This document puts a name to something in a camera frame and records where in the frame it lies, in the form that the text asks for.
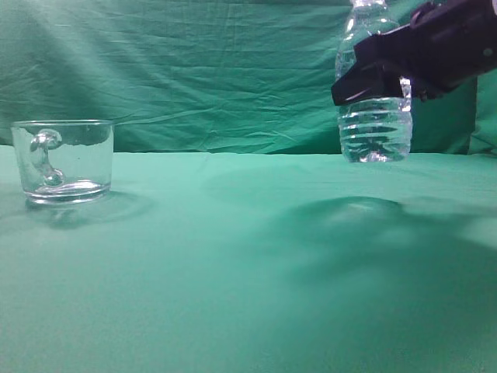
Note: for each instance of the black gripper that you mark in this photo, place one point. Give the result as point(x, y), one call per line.
point(442, 46)

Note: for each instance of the clear plastic water bottle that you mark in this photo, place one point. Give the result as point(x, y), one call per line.
point(374, 130)

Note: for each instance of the green backdrop cloth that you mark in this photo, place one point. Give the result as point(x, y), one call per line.
point(177, 76)

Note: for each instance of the green side cloth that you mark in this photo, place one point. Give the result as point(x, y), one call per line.
point(483, 139)

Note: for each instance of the green table cloth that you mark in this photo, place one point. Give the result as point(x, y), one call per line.
point(255, 263)

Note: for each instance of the clear glass mug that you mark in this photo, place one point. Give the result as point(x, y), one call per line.
point(64, 161)

